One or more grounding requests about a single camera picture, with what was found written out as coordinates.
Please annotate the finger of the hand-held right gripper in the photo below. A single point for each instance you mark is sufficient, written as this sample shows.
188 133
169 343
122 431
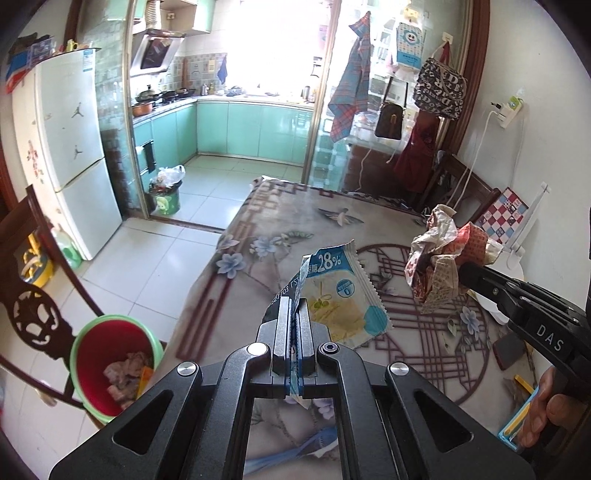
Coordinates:
489 284

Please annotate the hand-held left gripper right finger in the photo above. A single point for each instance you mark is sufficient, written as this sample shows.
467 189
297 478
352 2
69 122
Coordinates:
304 341

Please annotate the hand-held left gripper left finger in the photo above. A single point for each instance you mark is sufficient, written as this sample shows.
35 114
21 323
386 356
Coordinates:
285 341

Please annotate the printed paper wrapper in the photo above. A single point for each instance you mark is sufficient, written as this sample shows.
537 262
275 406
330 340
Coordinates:
438 277

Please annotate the white blue snack wrapper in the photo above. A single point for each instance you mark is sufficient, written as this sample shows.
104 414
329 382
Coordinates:
341 300

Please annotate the red bin with green rim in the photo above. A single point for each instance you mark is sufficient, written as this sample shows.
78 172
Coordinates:
97 360

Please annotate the green trash can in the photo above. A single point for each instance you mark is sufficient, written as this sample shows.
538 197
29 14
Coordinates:
166 203

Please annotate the person's right hand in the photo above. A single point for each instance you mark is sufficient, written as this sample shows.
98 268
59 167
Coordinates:
542 415

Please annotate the black phone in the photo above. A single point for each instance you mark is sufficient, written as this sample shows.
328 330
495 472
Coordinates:
508 353

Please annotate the blue yellow box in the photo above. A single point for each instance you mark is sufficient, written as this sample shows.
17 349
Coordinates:
519 417

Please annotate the blue plastic brush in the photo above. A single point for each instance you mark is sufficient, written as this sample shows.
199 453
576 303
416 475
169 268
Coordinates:
318 441

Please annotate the plain dark wooden chair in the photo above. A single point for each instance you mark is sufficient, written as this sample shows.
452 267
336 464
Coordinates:
461 175

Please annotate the dining table with floral cloth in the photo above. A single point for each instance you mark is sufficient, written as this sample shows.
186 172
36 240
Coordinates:
286 217

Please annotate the dark red garment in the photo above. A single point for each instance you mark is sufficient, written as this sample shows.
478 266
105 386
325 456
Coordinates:
415 157

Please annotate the crumpled grey paper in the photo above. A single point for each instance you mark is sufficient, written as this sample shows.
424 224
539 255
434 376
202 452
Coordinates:
124 369

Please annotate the black handbag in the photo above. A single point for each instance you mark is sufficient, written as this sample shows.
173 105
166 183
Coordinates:
388 120

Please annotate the white plastic bag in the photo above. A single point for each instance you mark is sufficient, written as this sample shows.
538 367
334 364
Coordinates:
171 175

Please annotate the black white printed tote bag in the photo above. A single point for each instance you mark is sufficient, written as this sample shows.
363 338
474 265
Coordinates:
438 87

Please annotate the teal kitchen cabinets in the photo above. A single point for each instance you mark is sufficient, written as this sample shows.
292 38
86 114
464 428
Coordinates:
240 129

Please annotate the green liquid jug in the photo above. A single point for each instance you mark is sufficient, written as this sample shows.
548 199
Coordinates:
68 251

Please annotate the plaid cloth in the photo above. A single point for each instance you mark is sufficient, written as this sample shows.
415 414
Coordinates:
351 83

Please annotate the carved dark wooden chair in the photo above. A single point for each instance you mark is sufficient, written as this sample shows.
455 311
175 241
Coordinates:
41 323

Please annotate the yellow plastic toy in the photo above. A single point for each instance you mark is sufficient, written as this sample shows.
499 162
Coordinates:
36 267

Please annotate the orange pot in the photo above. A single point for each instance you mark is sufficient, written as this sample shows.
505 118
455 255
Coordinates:
142 109

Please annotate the blue hanging cloth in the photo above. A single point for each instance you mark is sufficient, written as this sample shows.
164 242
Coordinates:
222 71

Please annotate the black wok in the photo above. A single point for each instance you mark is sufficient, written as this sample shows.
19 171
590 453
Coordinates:
147 95

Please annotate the glass sliding door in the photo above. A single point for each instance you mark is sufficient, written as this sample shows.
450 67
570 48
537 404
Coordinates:
115 115

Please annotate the white refrigerator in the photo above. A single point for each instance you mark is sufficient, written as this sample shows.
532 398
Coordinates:
69 138

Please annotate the range hood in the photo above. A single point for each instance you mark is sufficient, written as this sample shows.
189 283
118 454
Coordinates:
154 53

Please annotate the yellow mug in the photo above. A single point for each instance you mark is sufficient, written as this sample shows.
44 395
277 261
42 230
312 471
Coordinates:
72 45

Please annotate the white wall socket charger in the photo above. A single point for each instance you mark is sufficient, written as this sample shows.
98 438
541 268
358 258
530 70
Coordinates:
510 108

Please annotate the blue cartoon wall poster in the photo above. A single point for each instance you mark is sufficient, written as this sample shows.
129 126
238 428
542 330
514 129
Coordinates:
411 44

